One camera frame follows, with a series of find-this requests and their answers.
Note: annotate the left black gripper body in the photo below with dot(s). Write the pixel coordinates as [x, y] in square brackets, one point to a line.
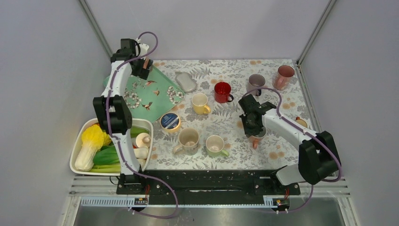
[138, 70]

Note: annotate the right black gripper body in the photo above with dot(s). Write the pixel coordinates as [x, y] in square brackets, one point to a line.
[251, 128]

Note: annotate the lilac mug black handle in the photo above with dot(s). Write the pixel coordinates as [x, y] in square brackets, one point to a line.
[255, 81]

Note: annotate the red mug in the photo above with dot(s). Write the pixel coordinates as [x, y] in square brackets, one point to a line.
[222, 93]

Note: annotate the pink face mug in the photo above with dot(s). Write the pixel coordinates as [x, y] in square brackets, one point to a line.
[284, 74]

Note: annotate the light green mug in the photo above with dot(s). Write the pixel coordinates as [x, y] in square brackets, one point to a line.
[215, 146]

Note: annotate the yellow mug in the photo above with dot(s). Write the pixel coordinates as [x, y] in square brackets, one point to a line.
[200, 104]

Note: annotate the cream floral mug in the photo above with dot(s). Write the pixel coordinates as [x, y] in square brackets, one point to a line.
[188, 142]

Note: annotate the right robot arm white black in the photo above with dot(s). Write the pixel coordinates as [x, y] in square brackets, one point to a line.
[318, 156]

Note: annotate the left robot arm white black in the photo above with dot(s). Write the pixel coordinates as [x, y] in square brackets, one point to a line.
[112, 111]

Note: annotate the green floral tray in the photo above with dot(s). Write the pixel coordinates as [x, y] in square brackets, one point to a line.
[149, 99]

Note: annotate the grey oval dish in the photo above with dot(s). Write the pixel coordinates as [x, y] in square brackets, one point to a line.
[186, 82]

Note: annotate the round blue lid tin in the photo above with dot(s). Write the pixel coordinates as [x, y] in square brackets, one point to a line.
[170, 122]

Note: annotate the toy mushroom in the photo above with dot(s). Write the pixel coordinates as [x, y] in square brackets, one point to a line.
[143, 140]

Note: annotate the toy yellow napa cabbage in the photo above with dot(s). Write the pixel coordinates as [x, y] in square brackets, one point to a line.
[93, 139]

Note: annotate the toy leek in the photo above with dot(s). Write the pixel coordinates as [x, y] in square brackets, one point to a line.
[141, 152]

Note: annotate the white vegetable tub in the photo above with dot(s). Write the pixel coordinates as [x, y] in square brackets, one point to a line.
[140, 123]

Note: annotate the toy green leafy vegetable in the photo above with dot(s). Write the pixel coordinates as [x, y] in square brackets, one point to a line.
[107, 155]

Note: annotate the toy white radish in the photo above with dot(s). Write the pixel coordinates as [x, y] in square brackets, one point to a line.
[142, 163]

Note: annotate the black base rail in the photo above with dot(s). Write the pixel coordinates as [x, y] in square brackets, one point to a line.
[208, 187]

